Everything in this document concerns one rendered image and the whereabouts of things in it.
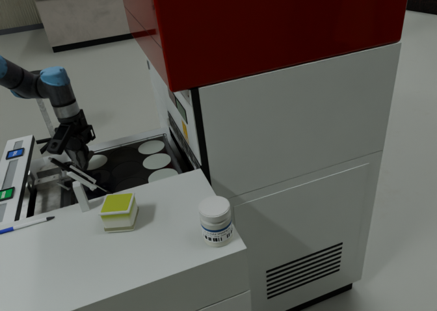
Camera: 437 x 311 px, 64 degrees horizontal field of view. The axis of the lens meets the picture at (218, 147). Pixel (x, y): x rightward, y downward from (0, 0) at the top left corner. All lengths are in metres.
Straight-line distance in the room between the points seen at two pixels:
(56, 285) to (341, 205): 1.04
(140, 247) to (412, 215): 1.90
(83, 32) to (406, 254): 6.22
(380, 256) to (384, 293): 0.23
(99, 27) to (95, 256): 6.37
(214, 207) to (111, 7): 6.42
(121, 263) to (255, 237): 0.62
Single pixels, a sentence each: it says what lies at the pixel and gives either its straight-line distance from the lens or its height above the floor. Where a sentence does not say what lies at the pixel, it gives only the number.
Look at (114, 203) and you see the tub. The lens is 0.91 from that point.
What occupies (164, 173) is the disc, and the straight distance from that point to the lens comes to 1.20.
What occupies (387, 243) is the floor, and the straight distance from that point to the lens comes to 2.25.
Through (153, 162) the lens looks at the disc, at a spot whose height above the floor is 0.90.
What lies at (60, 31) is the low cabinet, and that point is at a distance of 7.11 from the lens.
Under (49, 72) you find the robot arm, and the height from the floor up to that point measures 1.27.
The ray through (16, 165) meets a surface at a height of 0.96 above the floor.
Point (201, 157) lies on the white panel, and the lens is 1.05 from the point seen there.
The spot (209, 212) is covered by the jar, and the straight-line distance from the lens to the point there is 0.77.
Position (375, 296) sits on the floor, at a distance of 2.00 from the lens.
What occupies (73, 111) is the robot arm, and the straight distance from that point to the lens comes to 1.21.
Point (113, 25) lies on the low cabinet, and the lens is 7.10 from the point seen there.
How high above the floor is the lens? 1.57
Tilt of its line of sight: 31 degrees down
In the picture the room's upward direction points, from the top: 7 degrees counter-clockwise
